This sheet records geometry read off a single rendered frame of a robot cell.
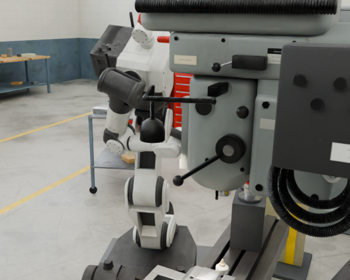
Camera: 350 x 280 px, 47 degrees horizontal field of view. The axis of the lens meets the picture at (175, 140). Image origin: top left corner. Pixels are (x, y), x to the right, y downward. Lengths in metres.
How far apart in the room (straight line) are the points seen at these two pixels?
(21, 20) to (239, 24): 10.25
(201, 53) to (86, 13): 11.60
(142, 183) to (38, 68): 9.73
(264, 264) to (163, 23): 0.93
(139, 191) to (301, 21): 1.16
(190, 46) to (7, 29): 9.83
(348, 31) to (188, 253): 1.58
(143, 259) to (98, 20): 10.55
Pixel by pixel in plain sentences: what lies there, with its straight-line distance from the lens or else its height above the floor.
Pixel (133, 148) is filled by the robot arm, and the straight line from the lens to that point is 1.69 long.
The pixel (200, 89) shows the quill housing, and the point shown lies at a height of 1.59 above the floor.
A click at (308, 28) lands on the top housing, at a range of 0.92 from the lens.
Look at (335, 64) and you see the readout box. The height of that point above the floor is 1.70.
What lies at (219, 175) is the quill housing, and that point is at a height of 1.37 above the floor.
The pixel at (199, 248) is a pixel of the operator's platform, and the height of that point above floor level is 0.40.
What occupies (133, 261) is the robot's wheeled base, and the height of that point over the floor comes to 0.57.
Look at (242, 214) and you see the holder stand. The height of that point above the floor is 1.08.
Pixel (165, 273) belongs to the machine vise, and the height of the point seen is 1.00.
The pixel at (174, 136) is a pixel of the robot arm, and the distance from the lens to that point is 1.56.
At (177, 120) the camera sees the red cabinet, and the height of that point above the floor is 0.24.
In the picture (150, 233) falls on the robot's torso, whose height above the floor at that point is 0.74.
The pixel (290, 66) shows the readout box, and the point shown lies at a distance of 0.69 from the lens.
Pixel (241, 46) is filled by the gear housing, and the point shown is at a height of 1.70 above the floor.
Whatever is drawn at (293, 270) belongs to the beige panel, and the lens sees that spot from 3.22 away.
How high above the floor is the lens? 1.76
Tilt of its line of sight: 16 degrees down
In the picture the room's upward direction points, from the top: 1 degrees clockwise
